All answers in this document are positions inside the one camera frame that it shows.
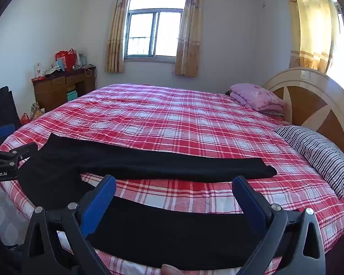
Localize beige floral curtain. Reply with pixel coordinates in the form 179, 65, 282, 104
175, 0, 203, 78
105, 0, 133, 73

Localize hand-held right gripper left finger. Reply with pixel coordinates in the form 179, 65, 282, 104
17, 175, 117, 275

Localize striped pillow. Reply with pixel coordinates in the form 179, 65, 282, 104
275, 125, 344, 199

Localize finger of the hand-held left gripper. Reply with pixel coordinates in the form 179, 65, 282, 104
0, 142, 38, 168
0, 124, 15, 144

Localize black chair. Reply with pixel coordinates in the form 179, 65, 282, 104
0, 86, 21, 149

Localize person's right hand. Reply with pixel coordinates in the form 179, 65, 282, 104
161, 264, 185, 275

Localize brown wooden desk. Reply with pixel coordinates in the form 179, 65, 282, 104
31, 66, 96, 112

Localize grey framed window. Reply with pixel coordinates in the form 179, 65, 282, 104
124, 0, 188, 61

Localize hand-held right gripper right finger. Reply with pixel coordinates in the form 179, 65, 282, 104
232, 175, 327, 275

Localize red plaid bed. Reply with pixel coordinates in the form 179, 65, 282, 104
0, 84, 344, 275

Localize pink folded quilt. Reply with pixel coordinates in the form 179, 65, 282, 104
229, 83, 287, 118

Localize yellow curtain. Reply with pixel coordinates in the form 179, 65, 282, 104
285, 0, 340, 73

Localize black pants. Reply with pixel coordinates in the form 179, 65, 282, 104
17, 132, 278, 271

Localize red gift bag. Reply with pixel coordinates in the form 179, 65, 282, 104
55, 49, 76, 70

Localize wooden headboard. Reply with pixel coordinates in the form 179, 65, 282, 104
262, 68, 344, 161

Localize yellow patterned bag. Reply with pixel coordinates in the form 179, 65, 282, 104
31, 102, 45, 119

